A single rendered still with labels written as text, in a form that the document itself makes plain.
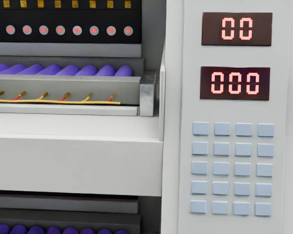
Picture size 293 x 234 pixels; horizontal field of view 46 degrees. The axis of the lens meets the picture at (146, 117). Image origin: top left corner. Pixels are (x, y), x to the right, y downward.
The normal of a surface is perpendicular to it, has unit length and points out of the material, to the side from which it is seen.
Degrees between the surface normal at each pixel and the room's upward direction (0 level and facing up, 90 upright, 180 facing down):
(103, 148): 107
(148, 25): 90
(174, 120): 90
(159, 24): 90
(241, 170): 90
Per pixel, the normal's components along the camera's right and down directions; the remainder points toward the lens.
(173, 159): -0.07, 0.05
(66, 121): 0.00, -0.94
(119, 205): -0.07, 0.34
